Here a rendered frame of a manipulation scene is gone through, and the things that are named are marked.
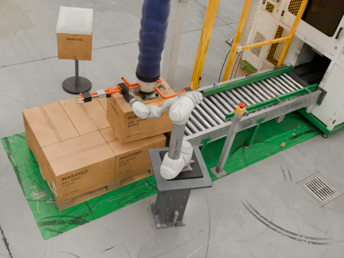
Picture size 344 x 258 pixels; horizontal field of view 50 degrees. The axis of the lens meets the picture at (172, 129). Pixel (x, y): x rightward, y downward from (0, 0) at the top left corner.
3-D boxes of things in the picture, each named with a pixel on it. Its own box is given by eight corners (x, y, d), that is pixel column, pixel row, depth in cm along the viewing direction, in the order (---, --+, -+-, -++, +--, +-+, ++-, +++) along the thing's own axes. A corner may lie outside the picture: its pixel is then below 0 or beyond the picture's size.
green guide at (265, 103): (313, 88, 509) (316, 83, 503) (319, 92, 503) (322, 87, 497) (224, 119, 431) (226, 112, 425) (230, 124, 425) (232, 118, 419)
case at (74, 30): (91, 61, 466) (91, 31, 439) (58, 59, 458) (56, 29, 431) (92, 36, 509) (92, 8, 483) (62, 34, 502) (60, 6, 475)
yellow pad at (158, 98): (162, 92, 365) (163, 88, 362) (168, 98, 359) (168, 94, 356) (131, 100, 349) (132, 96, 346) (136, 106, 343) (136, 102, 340)
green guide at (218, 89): (285, 67, 539) (287, 62, 533) (291, 71, 533) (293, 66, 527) (197, 92, 461) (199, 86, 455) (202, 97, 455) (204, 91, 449)
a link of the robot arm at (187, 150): (193, 159, 337) (198, 142, 323) (183, 171, 325) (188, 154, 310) (177, 151, 342) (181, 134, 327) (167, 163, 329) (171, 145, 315)
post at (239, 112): (218, 168, 448) (241, 104, 381) (222, 172, 444) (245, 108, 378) (214, 170, 445) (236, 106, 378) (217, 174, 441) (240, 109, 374)
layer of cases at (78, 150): (121, 110, 478) (123, 85, 451) (162, 163, 421) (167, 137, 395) (26, 137, 419) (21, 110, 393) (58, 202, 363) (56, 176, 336)
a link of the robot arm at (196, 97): (182, 89, 292) (174, 98, 282) (201, 85, 280) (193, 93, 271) (189, 104, 296) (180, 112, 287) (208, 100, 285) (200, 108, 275)
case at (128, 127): (157, 106, 411) (162, 77, 385) (174, 130, 387) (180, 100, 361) (105, 118, 385) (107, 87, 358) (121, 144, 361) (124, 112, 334)
